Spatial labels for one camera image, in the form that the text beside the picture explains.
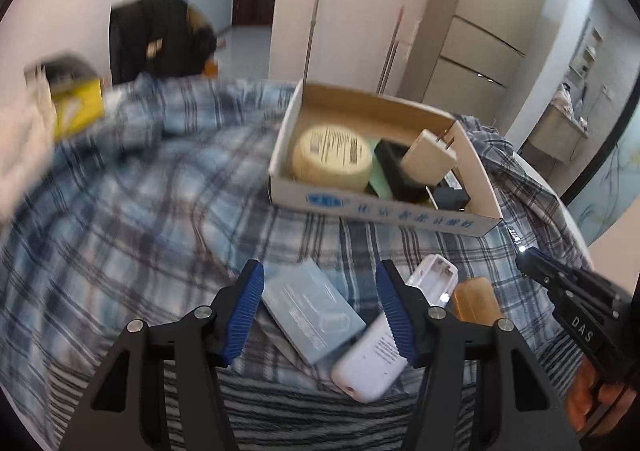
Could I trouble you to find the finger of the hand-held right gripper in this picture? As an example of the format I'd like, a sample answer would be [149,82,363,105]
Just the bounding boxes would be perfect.
[522,247,591,284]
[516,256,563,299]

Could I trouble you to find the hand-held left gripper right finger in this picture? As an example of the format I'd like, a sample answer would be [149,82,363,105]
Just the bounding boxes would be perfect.
[375,258,583,451]

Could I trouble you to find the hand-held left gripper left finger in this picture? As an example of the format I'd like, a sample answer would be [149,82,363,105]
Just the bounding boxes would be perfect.
[59,258,266,451]

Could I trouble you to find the white battery-powered device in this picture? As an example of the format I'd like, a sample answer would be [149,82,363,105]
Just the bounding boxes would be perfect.
[330,253,459,404]

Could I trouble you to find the grey-blue box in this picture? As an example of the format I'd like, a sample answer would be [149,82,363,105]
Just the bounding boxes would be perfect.
[261,261,368,367]

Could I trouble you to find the cardboard box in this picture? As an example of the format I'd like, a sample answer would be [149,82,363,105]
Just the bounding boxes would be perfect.
[267,78,503,238]

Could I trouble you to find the black charger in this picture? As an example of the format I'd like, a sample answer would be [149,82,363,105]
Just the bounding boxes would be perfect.
[374,138,436,202]

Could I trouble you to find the white plug adapter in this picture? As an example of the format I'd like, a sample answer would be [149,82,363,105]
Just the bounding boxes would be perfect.
[401,124,458,187]

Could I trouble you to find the person's right hand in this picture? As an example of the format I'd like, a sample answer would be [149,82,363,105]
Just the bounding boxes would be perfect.
[567,358,638,432]

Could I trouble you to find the brown wooden block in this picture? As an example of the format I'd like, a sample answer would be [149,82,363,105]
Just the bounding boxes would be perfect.
[452,276,502,324]

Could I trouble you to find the black-framed glass door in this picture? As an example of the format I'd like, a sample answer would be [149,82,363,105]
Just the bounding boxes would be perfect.
[560,96,640,252]

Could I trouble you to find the small black battery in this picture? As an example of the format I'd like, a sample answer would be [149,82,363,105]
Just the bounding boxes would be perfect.
[432,184,472,212]

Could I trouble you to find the grey striped cloth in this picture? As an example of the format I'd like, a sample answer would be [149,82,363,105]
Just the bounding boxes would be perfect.
[162,366,478,451]

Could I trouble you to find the sink cabinet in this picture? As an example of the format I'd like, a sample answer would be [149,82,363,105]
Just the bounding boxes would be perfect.
[520,101,591,164]

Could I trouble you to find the blue plaid blanket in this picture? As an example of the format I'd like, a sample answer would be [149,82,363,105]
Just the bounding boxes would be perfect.
[0,74,596,451]

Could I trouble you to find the round yellow tin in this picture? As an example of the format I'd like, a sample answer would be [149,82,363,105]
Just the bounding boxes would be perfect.
[291,125,375,192]

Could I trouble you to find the beige refrigerator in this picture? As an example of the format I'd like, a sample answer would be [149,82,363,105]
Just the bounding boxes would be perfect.
[400,0,558,132]

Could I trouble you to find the red broom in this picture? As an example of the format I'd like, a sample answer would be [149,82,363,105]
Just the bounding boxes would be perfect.
[375,6,407,97]

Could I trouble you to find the yellow box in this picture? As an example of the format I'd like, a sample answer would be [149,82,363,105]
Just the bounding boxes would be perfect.
[25,54,106,139]

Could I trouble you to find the white plastic bag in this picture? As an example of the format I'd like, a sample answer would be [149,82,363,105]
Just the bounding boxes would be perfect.
[0,76,58,212]

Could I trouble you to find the grey mop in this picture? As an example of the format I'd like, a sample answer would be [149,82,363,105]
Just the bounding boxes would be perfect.
[302,0,331,87]

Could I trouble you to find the wall shelf with toiletries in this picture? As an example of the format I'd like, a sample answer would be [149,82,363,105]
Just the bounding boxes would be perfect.
[570,18,606,82]

